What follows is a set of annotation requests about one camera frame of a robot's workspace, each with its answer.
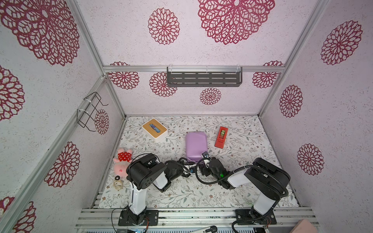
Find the pink wrapping paper sheet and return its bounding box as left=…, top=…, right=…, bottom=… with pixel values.
left=185, top=132, right=208, bottom=162

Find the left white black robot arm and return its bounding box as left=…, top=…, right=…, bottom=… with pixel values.
left=126, top=153, right=191, bottom=217

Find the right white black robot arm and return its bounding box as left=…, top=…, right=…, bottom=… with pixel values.
left=195, top=157, right=291, bottom=216

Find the white box with wooden lid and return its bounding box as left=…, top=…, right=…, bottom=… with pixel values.
left=142, top=118, right=169, bottom=143

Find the red tape dispenser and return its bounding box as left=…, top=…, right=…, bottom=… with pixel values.
left=215, top=127, right=228, bottom=149

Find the blue item on wooden lid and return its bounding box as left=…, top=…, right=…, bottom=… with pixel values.
left=150, top=124, right=161, bottom=134

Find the pink plush toy red dress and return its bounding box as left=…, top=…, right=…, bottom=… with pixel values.
left=113, top=148, right=133, bottom=191

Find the pink object bottom right corner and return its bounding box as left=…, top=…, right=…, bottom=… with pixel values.
left=290, top=219, right=318, bottom=233

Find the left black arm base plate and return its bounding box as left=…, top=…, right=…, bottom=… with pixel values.
left=118, top=208, right=159, bottom=226

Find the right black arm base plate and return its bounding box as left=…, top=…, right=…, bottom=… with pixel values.
left=235, top=209, right=277, bottom=225

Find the black knob handle front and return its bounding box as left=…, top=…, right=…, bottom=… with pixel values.
left=190, top=225, right=218, bottom=233

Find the grey slotted wall shelf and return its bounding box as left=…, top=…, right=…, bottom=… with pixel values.
left=166, top=67, right=242, bottom=87

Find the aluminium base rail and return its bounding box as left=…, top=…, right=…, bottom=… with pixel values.
left=73, top=207, right=320, bottom=232

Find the black wire wall rack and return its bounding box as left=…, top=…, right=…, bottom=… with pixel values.
left=76, top=92, right=108, bottom=132

